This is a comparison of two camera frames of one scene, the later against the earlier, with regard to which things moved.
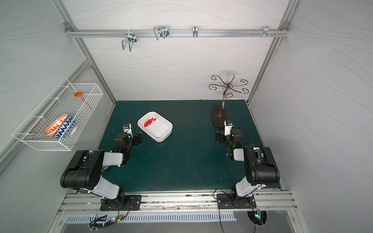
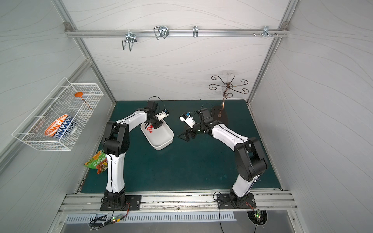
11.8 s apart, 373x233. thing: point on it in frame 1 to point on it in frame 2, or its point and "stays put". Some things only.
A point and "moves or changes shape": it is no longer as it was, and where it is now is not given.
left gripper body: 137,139 to 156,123
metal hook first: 131,38 stays put
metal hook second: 162,30 stays put
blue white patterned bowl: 67,127 stays put
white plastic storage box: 155,125 moves or changes shape
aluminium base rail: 279,199 stays put
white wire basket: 59,119 stays put
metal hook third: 195,31 stays put
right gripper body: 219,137 to 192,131
